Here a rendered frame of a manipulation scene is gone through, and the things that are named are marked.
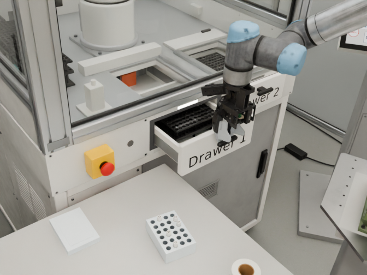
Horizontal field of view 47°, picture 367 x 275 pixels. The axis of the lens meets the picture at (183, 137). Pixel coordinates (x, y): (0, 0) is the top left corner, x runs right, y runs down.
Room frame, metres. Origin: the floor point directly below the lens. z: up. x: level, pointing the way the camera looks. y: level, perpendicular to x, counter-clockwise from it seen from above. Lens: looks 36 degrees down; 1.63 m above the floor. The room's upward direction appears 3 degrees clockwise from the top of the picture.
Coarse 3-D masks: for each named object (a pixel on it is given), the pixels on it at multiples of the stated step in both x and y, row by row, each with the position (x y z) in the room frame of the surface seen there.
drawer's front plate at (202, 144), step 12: (180, 144) 0.94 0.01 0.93; (192, 144) 0.95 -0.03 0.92; (204, 144) 0.98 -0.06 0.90; (216, 144) 1.01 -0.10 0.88; (240, 144) 1.08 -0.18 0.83; (180, 156) 0.93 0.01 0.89; (192, 156) 0.95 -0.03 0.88; (204, 156) 0.98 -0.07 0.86; (216, 156) 1.02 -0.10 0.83; (180, 168) 0.93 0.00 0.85; (192, 168) 0.96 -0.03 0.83
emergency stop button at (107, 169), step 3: (105, 165) 0.87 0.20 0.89; (108, 165) 0.87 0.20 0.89; (111, 165) 0.88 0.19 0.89; (102, 168) 0.86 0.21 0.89; (105, 168) 0.86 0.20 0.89; (108, 168) 0.87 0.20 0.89; (111, 168) 0.87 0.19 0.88; (114, 168) 0.89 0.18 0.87; (102, 171) 0.86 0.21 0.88; (105, 171) 0.86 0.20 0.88; (108, 171) 0.87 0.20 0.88; (111, 171) 0.87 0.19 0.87; (102, 174) 0.86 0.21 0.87; (105, 174) 0.86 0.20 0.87; (108, 174) 0.87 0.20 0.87
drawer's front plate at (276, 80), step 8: (264, 80) 1.35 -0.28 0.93; (272, 80) 1.38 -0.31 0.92; (280, 80) 1.41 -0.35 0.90; (256, 88) 1.32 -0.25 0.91; (280, 88) 1.41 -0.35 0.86; (256, 96) 1.33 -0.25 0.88; (264, 96) 1.36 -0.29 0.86; (272, 96) 1.39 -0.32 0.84; (280, 96) 1.42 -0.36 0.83; (256, 104) 1.33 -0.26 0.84; (264, 104) 1.36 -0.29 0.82
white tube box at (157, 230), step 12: (156, 216) 0.79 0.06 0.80; (168, 216) 0.79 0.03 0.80; (156, 228) 0.76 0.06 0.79; (168, 228) 0.75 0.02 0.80; (180, 228) 0.75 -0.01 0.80; (156, 240) 0.71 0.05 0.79; (168, 240) 0.71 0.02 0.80; (180, 240) 0.71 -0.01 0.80; (192, 240) 0.71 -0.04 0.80; (168, 252) 0.67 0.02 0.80; (180, 252) 0.68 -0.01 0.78; (192, 252) 0.70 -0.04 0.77
